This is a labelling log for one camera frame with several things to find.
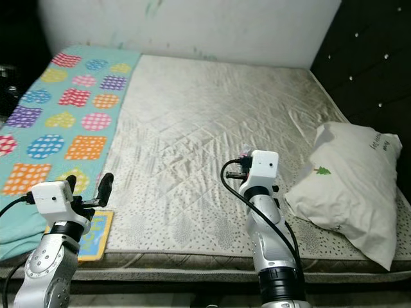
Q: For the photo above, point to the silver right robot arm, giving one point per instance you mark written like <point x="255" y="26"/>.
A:
<point x="270" y="247"/>

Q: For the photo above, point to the grey quilted mattress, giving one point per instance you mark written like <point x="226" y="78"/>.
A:
<point x="199" y="128"/>

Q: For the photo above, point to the yellow-edged blue picture book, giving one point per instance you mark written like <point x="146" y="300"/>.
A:
<point x="96" y="240"/>

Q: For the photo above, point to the teal blanket colourful dotted shapes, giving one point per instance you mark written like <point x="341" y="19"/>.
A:
<point x="38" y="167"/>

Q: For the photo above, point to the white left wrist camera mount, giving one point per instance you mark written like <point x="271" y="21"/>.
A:
<point x="54" y="199"/>

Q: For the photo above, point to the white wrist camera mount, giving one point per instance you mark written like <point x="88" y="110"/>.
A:
<point x="54" y="199"/>
<point x="262" y="168"/>

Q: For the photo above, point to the white pillow green tree print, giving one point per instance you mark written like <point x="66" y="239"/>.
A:
<point x="347" y="186"/>

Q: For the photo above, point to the dark bed base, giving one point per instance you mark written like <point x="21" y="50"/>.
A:
<point x="167" y="290"/>

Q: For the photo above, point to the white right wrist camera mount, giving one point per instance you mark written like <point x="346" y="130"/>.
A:
<point x="262" y="168"/>

